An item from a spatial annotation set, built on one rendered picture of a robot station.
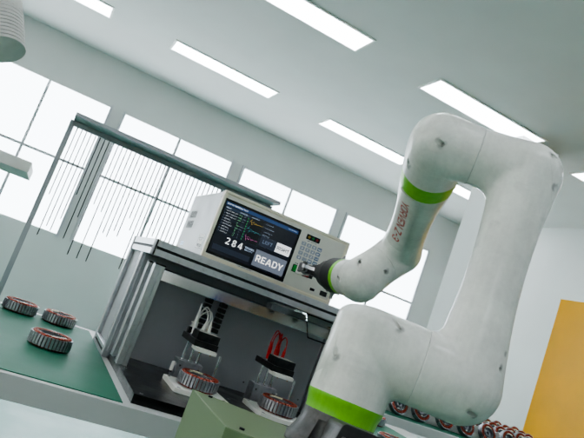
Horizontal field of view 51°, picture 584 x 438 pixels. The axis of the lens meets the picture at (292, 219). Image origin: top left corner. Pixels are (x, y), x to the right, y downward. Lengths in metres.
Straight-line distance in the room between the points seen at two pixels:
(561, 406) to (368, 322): 4.41
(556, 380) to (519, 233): 4.36
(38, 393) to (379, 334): 0.71
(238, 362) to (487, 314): 1.08
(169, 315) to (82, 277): 6.16
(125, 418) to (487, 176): 0.88
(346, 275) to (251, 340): 0.60
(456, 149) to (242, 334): 1.05
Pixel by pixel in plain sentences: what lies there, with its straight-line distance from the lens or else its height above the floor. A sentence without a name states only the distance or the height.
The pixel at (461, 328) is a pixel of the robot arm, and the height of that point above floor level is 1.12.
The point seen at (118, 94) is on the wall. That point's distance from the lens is 8.21.
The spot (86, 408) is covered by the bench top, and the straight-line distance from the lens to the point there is 1.39.
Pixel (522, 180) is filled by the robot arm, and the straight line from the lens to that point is 1.15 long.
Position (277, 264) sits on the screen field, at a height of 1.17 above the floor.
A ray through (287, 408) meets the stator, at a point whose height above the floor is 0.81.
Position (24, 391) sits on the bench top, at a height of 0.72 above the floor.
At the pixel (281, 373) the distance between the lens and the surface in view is 1.81.
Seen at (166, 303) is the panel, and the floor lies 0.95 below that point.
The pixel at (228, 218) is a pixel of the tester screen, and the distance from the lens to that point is 1.79.
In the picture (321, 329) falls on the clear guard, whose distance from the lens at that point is 1.64.
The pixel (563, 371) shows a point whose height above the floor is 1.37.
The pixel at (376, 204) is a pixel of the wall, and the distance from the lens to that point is 9.26.
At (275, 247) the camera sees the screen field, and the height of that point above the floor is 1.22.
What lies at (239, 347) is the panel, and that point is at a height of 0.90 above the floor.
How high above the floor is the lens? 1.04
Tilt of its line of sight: 8 degrees up
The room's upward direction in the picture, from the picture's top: 20 degrees clockwise
